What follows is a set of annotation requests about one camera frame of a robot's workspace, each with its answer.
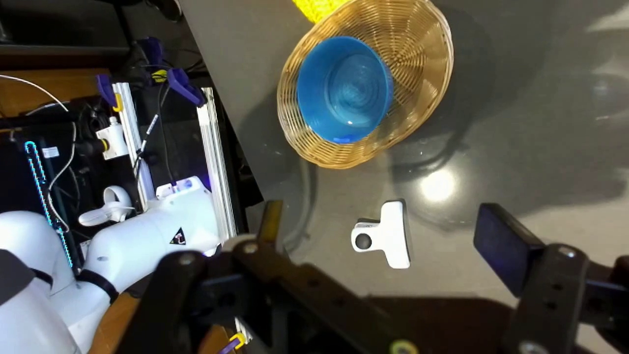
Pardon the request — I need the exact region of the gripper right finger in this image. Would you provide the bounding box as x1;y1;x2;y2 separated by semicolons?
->
473;203;629;354

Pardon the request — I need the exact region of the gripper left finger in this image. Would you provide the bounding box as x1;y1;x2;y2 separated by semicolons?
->
117;199;419;354

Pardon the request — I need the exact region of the blue plastic bowl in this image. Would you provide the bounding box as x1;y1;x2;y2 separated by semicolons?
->
296;35;394;144

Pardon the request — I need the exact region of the purple spring clamp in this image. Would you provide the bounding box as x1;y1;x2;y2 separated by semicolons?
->
216;332;247;354
95;74;123;113
166;66;206;108
139;36;166;65

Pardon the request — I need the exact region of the white plastic clip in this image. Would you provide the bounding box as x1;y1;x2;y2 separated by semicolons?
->
351;199;411;270

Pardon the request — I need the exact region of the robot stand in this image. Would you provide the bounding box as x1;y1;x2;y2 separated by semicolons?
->
0;68;246;354

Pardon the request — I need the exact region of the white hand controller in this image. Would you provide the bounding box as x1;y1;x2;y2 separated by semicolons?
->
78;185;136;227

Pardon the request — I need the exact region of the white gadget with yellow knob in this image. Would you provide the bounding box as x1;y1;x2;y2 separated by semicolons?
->
95;117;129;161

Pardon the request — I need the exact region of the woven wicker basket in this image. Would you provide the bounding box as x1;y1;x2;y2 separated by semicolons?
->
277;0;454;170

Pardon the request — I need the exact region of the yellow knobbly object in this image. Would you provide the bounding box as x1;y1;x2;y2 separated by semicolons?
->
292;0;350;24

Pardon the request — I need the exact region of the black computer with blue light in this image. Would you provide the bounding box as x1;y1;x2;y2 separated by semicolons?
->
0;125;79;268

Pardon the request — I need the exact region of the aluminium frame rail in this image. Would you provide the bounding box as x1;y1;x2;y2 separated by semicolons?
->
112;82;157;213
196;87;238;241

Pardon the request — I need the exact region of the white cable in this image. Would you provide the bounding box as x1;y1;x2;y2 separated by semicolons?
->
0;74;79;232

